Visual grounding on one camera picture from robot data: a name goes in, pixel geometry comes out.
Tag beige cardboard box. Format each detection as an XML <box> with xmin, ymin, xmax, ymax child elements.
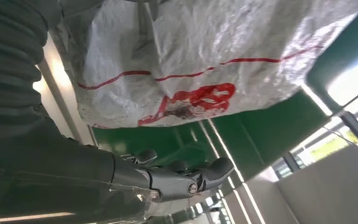
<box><xmin>273</xmin><ymin>144</ymin><xmax>358</xmax><ymax>224</ymax></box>

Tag silver conveyor frame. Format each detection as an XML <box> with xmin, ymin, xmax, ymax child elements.
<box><xmin>33</xmin><ymin>31</ymin><xmax>97</xmax><ymax>147</ymax></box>

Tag grey window frame post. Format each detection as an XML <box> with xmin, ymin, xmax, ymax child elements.
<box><xmin>339</xmin><ymin>111</ymin><xmax>358</xmax><ymax>155</ymax></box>

